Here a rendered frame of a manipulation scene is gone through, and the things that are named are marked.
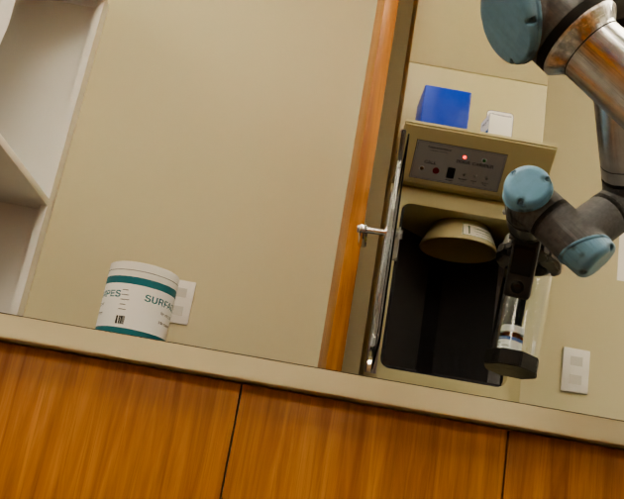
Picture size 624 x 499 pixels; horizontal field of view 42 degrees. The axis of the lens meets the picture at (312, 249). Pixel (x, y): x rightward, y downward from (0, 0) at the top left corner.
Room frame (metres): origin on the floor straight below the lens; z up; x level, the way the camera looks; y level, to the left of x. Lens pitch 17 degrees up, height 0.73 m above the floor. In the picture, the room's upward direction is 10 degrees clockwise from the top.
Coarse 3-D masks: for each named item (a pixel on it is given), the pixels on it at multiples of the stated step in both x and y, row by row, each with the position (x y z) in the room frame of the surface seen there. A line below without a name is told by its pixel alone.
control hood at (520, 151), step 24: (408, 120) 1.52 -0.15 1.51; (408, 144) 1.55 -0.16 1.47; (456, 144) 1.54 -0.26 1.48; (480, 144) 1.53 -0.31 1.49; (504, 144) 1.52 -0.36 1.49; (528, 144) 1.52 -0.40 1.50; (408, 168) 1.59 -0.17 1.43; (504, 168) 1.56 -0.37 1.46; (456, 192) 1.62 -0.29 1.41; (480, 192) 1.61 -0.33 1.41
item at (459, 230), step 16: (432, 224) 1.72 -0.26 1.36; (448, 224) 1.67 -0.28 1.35; (464, 224) 1.66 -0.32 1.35; (480, 224) 1.67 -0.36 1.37; (432, 240) 1.78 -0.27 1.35; (448, 240) 1.79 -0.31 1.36; (464, 240) 1.79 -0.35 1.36; (480, 240) 1.65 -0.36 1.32; (448, 256) 1.81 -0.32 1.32; (464, 256) 1.80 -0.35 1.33; (480, 256) 1.78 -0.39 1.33
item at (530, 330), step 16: (544, 272) 1.46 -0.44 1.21; (544, 288) 1.46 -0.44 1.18; (512, 304) 1.46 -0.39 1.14; (528, 304) 1.45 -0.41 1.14; (544, 304) 1.46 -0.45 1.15; (496, 320) 1.49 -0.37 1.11; (512, 320) 1.46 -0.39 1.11; (528, 320) 1.45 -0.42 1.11; (544, 320) 1.47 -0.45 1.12; (496, 336) 1.47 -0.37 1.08; (512, 336) 1.45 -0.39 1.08; (528, 336) 1.45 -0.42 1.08; (528, 352) 1.45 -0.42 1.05
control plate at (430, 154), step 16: (416, 144) 1.55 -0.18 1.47; (432, 144) 1.54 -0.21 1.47; (416, 160) 1.57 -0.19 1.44; (432, 160) 1.57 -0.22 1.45; (448, 160) 1.56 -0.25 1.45; (464, 160) 1.56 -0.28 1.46; (480, 160) 1.55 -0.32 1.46; (496, 160) 1.55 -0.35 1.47; (416, 176) 1.60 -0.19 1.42; (432, 176) 1.59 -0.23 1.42; (464, 176) 1.58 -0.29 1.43; (480, 176) 1.58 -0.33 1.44; (496, 176) 1.57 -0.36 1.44
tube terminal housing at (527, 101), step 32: (416, 64) 1.63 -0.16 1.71; (416, 96) 1.63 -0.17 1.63; (480, 96) 1.63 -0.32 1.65; (512, 96) 1.63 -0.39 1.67; (544, 96) 1.63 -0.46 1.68; (416, 192) 1.63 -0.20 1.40; (448, 192) 1.63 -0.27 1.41; (384, 224) 1.64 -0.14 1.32; (416, 224) 1.75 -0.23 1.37; (384, 320) 1.63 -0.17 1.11; (416, 384) 1.63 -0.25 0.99; (448, 384) 1.63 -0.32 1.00; (480, 384) 1.63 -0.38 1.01; (512, 384) 1.63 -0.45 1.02
